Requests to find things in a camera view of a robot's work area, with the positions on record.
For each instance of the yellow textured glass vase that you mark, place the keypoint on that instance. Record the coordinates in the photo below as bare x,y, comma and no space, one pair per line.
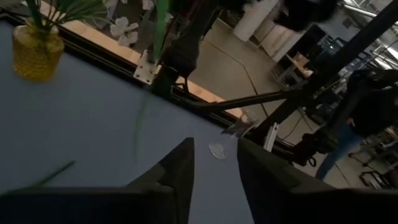
37,56

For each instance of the person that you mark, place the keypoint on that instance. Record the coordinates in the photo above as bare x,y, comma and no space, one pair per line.
373,112

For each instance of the black rig post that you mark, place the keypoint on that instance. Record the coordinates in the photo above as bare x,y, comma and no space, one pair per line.
342,53

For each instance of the black aluminium table frame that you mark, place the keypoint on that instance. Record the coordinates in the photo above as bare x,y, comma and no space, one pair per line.
93,59

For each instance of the white pillar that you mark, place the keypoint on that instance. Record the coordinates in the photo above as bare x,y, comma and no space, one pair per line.
253,17

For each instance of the wooden workbench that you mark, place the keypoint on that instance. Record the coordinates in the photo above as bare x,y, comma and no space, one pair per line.
295,67

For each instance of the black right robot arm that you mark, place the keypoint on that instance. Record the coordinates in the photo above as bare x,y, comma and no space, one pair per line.
183,53

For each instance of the silver corner bracket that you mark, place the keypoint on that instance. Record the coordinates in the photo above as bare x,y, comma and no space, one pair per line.
146,70

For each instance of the silver metal bar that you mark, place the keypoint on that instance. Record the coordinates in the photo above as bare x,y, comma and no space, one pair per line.
270,137

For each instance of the black brace strut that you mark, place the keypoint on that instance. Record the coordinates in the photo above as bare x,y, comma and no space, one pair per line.
248,100

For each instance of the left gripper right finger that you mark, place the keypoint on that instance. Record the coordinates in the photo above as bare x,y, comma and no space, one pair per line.
267,193

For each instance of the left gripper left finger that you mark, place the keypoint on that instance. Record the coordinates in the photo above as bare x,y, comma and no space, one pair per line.
177,193

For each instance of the white artificial flower bunch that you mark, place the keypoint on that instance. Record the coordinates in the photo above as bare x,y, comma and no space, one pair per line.
122,29

